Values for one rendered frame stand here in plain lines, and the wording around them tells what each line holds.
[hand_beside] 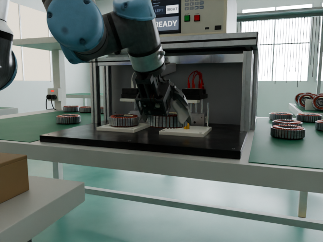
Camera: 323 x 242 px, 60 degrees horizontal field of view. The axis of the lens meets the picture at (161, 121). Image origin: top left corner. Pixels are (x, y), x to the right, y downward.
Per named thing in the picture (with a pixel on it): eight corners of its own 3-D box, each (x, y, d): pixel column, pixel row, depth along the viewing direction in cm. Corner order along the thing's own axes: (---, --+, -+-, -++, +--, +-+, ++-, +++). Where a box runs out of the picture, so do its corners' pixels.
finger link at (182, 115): (186, 137, 73) (163, 114, 69) (191, 121, 77) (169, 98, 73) (195, 133, 71) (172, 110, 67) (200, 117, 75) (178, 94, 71)
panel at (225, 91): (252, 125, 114) (255, 49, 110) (109, 118, 136) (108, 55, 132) (252, 125, 115) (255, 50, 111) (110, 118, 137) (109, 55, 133)
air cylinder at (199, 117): (204, 127, 107) (204, 113, 107) (185, 126, 110) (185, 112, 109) (206, 126, 112) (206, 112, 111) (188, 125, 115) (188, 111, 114)
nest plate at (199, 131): (203, 137, 88) (203, 133, 88) (158, 134, 93) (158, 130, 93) (211, 130, 102) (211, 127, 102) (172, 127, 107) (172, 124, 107)
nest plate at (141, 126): (133, 132, 96) (133, 129, 96) (96, 130, 101) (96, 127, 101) (150, 126, 110) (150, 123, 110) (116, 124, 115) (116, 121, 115)
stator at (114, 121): (129, 128, 98) (129, 117, 98) (103, 126, 103) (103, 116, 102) (144, 124, 108) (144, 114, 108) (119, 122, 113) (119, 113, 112)
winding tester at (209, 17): (226, 34, 101) (228, -26, 98) (118, 40, 116) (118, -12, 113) (236, 47, 137) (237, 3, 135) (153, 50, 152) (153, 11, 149)
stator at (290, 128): (290, 133, 106) (291, 123, 106) (312, 139, 95) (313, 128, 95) (264, 134, 104) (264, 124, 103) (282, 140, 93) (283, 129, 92)
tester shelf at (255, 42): (257, 44, 95) (257, 30, 95) (87, 52, 118) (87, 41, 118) (259, 56, 137) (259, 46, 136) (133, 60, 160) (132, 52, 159)
